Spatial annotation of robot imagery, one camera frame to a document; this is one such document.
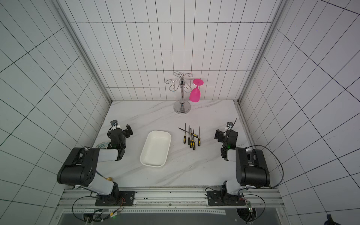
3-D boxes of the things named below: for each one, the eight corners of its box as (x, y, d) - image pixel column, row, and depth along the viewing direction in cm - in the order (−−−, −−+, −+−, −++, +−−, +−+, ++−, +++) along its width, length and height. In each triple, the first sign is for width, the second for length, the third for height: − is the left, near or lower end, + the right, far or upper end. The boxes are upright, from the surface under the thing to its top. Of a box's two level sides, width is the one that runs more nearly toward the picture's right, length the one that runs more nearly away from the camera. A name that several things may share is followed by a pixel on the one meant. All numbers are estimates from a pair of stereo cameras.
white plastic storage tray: (140, 168, 84) (138, 165, 80) (146, 134, 100) (145, 130, 95) (169, 168, 84) (169, 165, 80) (171, 134, 100) (171, 130, 95)
